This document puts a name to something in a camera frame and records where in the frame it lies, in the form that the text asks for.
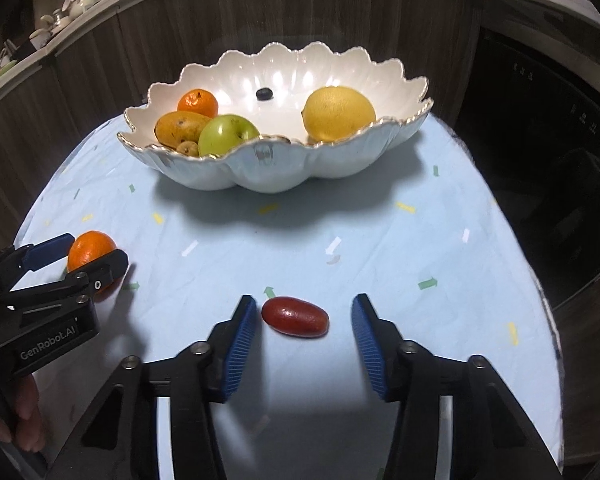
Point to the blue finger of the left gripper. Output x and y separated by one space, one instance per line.
39 256
100 274

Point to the white teapot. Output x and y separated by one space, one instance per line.
80 7

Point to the dark blueberry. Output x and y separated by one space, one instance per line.
264 94

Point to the yellow mango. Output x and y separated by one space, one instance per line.
174 128

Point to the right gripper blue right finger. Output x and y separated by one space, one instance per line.
378 341

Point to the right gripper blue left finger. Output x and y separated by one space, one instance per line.
231 342

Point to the green apple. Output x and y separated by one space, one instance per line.
224 133

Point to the light blue patterned tablecloth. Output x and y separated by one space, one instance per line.
419 232

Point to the yellow lemon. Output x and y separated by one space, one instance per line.
332 114

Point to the orange tangerine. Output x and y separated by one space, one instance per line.
88 247
199 101

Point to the red cherry tomato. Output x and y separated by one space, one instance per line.
294 317

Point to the white scalloped ceramic bowl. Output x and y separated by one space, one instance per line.
401 106

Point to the built-in black dishwasher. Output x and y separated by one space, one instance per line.
533 130

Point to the small brown longan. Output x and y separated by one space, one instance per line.
188 148
275 138

